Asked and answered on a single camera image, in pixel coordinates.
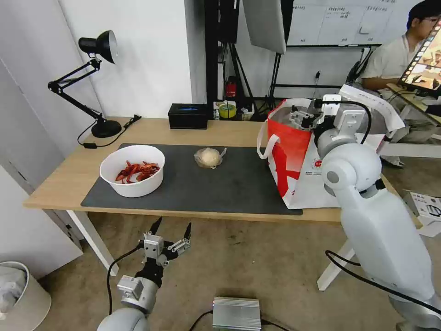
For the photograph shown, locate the tilted computer monitor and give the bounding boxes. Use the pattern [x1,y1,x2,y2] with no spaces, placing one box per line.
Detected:
[396,23,441,93]

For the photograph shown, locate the white cabinet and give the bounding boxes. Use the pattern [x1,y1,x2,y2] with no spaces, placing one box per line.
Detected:
[0,58,84,280]

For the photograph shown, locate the black rectangular box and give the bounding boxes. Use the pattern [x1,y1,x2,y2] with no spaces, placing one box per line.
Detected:
[168,103,209,130]

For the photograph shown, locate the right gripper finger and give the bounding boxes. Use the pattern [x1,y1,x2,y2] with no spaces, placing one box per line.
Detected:
[291,116,313,131]
[288,104,311,120]

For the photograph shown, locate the whiteboard with papers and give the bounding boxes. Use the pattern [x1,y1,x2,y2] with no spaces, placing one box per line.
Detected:
[286,0,428,47]

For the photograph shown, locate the bun in clear plastic bag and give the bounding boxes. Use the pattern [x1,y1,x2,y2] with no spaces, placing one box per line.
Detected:
[193,147,228,170]

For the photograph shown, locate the red and white takeout bag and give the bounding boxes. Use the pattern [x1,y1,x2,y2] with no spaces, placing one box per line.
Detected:
[256,84,406,210]

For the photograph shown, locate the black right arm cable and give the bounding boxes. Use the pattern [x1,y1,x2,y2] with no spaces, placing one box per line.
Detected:
[325,250,441,308]

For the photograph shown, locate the silver metal power box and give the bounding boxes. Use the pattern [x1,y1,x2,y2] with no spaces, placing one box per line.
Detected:
[212,296,261,330]

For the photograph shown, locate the white waste bin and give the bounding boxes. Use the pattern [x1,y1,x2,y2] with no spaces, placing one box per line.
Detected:
[0,261,52,331]

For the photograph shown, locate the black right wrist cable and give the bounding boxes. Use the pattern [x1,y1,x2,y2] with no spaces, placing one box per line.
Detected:
[320,99,373,145]

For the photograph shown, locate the black metal rack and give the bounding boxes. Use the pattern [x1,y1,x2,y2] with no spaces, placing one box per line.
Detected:
[204,0,240,104]

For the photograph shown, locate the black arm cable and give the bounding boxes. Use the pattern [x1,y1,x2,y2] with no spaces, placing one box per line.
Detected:
[106,246,146,315]
[325,250,441,308]

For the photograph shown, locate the printed cardboard box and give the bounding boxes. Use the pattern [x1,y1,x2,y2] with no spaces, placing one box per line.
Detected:
[402,188,441,239]

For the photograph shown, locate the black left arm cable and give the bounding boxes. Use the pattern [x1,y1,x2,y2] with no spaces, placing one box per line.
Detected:
[106,246,146,315]

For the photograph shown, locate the black light stand tripod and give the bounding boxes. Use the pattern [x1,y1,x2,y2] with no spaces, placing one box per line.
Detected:
[220,41,276,121]

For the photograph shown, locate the person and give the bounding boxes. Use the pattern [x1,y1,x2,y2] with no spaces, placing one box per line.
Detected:
[359,0,441,169]

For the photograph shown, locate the black desk lamp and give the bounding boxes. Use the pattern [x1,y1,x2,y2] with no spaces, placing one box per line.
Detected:
[47,30,123,139]

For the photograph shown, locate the red canister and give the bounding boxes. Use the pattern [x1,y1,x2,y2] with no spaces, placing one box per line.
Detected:
[225,77,239,100]

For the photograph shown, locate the white table leg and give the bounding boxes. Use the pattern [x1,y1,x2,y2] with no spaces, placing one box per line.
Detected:
[67,210,120,277]
[317,237,356,292]

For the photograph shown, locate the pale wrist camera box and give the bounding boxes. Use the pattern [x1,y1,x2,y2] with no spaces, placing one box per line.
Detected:
[143,235,164,260]

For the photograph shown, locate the yellow-green tape roll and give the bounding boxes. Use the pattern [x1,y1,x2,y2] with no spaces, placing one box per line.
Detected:
[219,102,237,120]

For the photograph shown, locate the white softbox panel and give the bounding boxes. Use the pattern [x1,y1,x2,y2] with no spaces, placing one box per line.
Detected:
[242,0,287,55]

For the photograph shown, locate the white round paper bowl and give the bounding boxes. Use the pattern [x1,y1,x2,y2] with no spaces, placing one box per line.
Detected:
[99,144,166,198]

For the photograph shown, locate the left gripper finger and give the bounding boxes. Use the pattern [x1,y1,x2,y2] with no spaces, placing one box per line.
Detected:
[142,216,163,241]
[168,222,192,258]

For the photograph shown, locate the dark grey desk mat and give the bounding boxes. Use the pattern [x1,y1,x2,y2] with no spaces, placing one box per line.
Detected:
[80,143,304,217]

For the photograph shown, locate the red crayfish shells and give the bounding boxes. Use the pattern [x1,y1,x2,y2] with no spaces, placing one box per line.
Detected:
[115,160,161,184]

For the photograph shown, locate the black lamp cable with switch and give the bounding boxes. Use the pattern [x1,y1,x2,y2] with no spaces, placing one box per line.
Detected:
[77,115,142,150]

